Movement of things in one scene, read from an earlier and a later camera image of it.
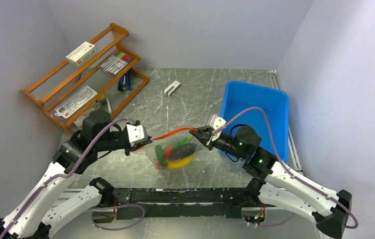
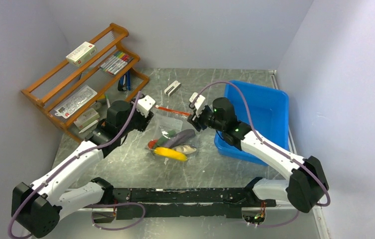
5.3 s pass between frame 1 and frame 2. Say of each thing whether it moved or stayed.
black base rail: stayed
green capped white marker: stayed
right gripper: moved
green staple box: stayed
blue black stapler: stayed
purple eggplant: moved
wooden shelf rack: stayed
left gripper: moved
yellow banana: moved
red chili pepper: moved
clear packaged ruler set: stayed
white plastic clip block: stayed
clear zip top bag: moved
